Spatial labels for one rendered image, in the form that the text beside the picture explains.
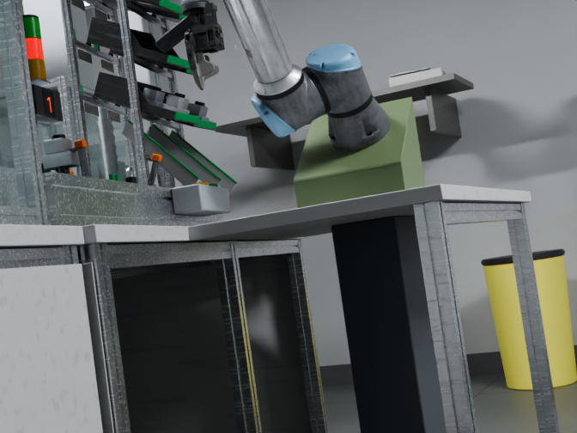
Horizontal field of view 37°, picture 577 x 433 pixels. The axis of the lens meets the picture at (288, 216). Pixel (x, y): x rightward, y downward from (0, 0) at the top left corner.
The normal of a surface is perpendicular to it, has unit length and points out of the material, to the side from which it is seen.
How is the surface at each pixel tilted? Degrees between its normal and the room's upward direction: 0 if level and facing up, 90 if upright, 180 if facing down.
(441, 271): 90
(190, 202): 90
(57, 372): 90
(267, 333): 90
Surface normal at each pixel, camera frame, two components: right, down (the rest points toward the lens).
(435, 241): -0.43, 0.01
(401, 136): -0.36, -0.75
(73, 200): 0.96, -0.15
